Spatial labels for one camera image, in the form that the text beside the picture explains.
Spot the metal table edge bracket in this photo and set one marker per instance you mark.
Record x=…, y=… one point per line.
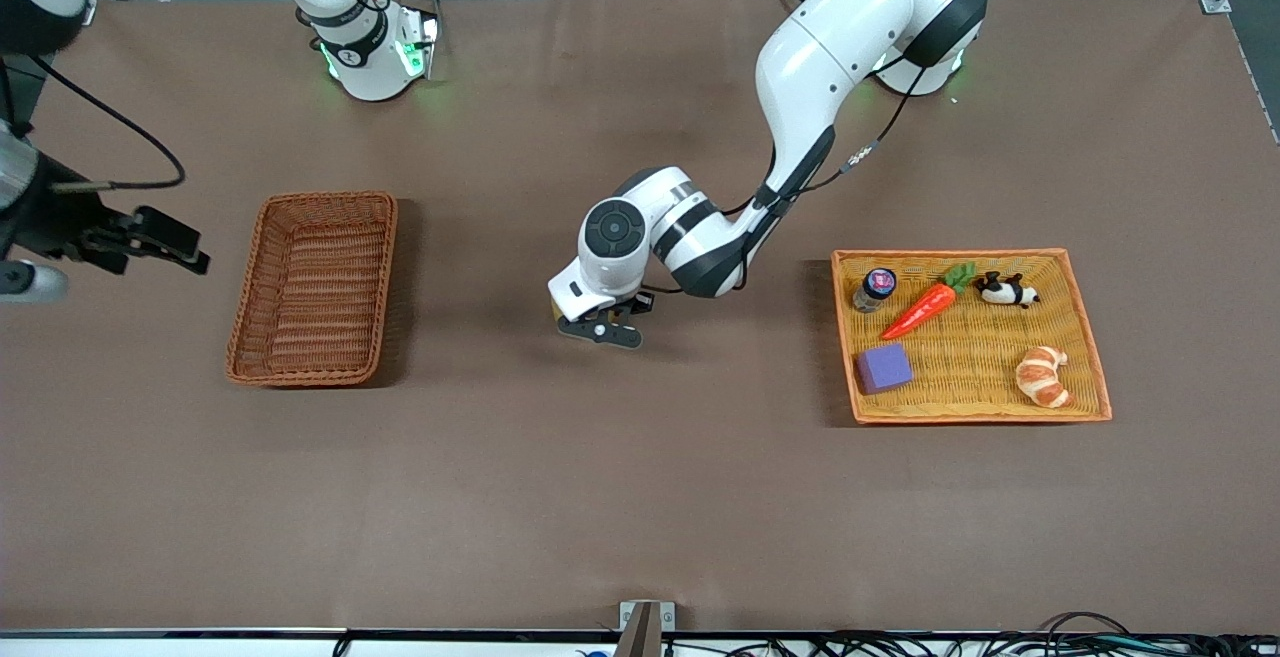
x=628, y=612

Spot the orange toy carrot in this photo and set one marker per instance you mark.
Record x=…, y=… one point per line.
x=925, y=309

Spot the black white panda toy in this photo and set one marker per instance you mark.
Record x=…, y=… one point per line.
x=1005, y=291

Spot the brown deep wicker basket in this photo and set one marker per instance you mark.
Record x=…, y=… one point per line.
x=315, y=287

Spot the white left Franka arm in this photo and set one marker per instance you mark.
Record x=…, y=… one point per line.
x=850, y=37

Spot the brown camera mount post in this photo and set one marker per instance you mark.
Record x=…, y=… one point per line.
x=640, y=635

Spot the small bottle blue cap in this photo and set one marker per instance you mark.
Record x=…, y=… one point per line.
x=875, y=289

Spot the toy croissant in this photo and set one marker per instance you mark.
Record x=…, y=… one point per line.
x=1040, y=377

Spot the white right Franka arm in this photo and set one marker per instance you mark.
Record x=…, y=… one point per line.
x=370, y=67

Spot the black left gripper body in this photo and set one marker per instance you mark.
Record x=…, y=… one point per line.
x=637, y=303

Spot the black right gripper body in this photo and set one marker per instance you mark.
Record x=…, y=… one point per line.
x=62, y=220

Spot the purple foam cube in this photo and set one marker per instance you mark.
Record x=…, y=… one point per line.
x=884, y=369

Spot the orange flat wicker basket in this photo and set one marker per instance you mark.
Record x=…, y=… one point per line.
x=980, y=357

